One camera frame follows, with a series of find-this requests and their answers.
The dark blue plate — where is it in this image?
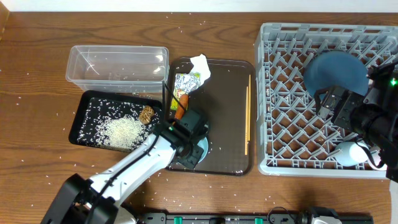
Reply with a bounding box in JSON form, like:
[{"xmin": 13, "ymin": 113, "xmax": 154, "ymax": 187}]
[{"xmin": 303, "ymin": 51, "xmax": 369, "ymax": 96}]

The small blue cup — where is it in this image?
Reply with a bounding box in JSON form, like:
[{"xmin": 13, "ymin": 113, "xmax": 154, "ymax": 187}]
[{"xmin": 333, "ymin": 142, "xmax": 369, "ymax": 167}]

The orange carrot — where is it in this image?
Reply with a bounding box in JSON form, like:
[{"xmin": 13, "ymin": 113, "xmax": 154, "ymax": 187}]
[{"xmin": 174, "ymin": 94, "xmax": 189, "ymax": 119}]

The brown food scrap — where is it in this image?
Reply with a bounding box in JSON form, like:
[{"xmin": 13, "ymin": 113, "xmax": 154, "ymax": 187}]
[{"xmin": 139, "ymin": 106, "xmax": 155, "ymax": 124}]

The foil snack wrapper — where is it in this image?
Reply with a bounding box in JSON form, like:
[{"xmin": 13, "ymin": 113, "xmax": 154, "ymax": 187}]
[{"xmin": 170, "ymin": 72, "xmax": 201, "ymax": 110}]

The wooden chopstick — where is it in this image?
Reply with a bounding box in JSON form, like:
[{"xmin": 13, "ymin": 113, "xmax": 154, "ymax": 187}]
[
  {"xmin": 244, "ymin": 86, "xmax": 249, "ymax": 156},
  {"xmin": 246, "ymin": 74, "xmax": 251, "ymax": 142}
]

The white napkin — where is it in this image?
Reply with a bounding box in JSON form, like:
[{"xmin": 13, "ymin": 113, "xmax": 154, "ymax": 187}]
[{"xmin": 190, "ymin": 54, "xmax": 211, "ymax": 85}]

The light blue rice bowl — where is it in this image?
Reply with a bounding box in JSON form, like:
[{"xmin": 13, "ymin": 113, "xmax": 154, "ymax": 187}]
[{"xmin": 197, "ymin": 137, "xmax": 208, "ymax": 163}]

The pink cup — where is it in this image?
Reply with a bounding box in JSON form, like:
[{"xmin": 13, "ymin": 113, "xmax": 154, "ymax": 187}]
[{"xmin": 368, "ymin": 151, "xmax": 387, "ymax": 171}]

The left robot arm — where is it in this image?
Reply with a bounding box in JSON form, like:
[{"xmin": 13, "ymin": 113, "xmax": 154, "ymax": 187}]
[{"xmin": 42, "ymin": 109, "xmax": 210, "ymax": 223}]

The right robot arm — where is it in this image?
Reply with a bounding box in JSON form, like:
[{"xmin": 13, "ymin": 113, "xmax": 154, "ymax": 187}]
[{"xmin": 314, "ymin": 60, "xmax": 397, "ymax": 182}]

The grey dishwasher rack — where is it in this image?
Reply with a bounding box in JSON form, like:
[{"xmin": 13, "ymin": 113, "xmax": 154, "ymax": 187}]
[{"xmin": 254, "ymin": 22, "xmax": 397, "ymax": 179}]

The dark brown serving tray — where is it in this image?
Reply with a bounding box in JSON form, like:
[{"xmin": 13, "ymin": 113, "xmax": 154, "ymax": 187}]
[{"xmin": 167, "ymin": 59, "xmax": 255, "ymax": 176}]

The black plastic bin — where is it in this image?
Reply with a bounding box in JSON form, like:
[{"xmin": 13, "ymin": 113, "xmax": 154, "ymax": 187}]
[{"xmin": 68, "ymin": 90, "xmax": 163, "ymax": 153}]

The clear plastic bin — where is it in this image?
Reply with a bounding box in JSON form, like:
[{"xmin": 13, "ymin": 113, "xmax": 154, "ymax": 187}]
[{"xmin": 65, "ymin": 45, "xmax": 169, "ymax": 94}]

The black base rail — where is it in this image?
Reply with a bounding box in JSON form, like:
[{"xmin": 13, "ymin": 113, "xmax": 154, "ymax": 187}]
[{"xmin": 137, "ymin": 207, "xmax": 374, "ymax": 224}]

